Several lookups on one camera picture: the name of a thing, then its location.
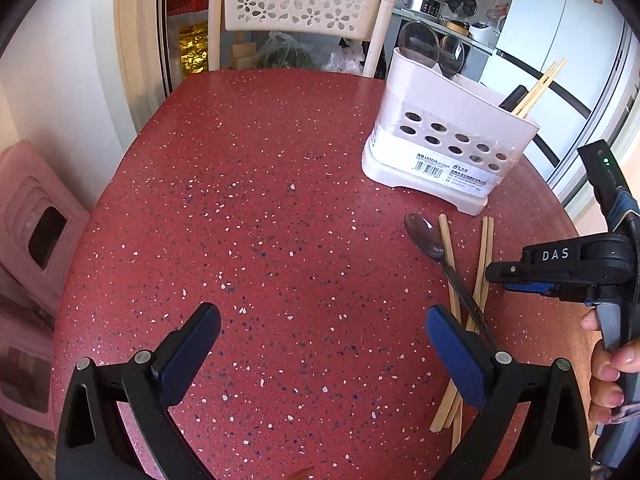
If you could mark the pink plastic stool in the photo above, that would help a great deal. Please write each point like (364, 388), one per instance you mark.
(25, 360)

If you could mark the translucent dark plastic spoon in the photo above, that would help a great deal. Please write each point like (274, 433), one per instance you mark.
(452, 51)
(420, 37)
(422, 235)

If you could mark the bag of green vegetables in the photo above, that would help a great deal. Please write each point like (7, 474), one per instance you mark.
(287, 52)

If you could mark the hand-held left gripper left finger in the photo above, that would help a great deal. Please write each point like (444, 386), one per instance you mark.
(192, 350)

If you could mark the beige door frame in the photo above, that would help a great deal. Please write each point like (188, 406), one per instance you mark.
(140, 35)

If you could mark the round black divided tray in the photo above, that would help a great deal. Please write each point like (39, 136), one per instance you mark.
(461, 1)

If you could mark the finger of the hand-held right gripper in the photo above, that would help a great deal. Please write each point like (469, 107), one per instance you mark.
(530, 288)
(505, 271)

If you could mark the gold foil bag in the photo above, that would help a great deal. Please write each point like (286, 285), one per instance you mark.
(192, 50)

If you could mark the small white kitchen appliance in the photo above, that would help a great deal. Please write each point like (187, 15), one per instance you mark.
(484, 32)

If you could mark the white plastic bag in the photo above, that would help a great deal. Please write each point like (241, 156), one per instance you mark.
(345, 55)

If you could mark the white refrigerator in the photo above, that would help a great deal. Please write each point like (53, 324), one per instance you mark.
(550, 25)

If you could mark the white plastic utensil holder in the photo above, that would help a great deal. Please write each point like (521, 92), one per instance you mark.
(440, 125)

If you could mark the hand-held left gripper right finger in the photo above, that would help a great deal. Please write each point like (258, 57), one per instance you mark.
(457, 355)

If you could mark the round wooden board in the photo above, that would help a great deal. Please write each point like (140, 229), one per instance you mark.
(456, 26)

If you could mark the small cardboard box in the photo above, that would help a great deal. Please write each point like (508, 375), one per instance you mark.
(244, 55)

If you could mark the person's right hand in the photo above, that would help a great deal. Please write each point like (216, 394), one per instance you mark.
(605, 385)

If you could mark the stack of pink plastic stools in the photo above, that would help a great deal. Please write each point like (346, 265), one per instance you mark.
(30, 180)

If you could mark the silver electric pressure cooker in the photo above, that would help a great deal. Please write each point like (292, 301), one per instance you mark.
(425, 0)

